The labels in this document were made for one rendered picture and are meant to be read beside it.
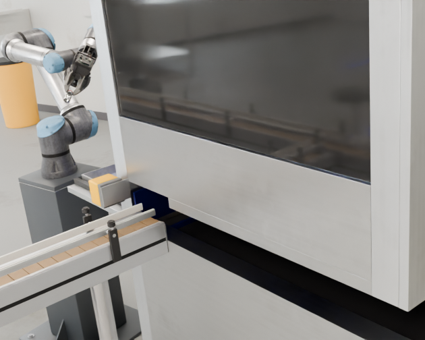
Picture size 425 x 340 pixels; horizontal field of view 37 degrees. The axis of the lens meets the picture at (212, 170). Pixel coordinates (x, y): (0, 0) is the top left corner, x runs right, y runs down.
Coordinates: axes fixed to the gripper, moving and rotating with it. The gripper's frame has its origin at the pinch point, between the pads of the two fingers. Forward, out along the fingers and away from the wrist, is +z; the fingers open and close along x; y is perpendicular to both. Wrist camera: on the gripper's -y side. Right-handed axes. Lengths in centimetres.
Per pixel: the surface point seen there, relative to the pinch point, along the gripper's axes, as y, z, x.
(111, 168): -14.1, 13.9, 23.7
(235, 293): 39, 78, 58
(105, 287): 15, 76, 30
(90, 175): -14.5, 20.1, 17.4
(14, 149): -322, -210, -43
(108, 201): 20, 53, 23
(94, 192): 18, 50, 19
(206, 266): 34, 71, 51
